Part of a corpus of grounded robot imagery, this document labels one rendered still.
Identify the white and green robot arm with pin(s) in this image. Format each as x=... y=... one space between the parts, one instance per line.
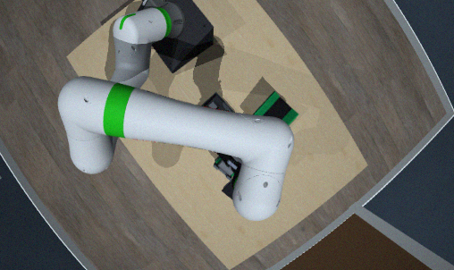
x=96 y=112

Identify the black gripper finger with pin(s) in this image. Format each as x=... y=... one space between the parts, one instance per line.
x=229 y=161

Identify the grey steel billet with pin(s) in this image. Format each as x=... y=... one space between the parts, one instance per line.
x=237 y=159
x=223 y=166

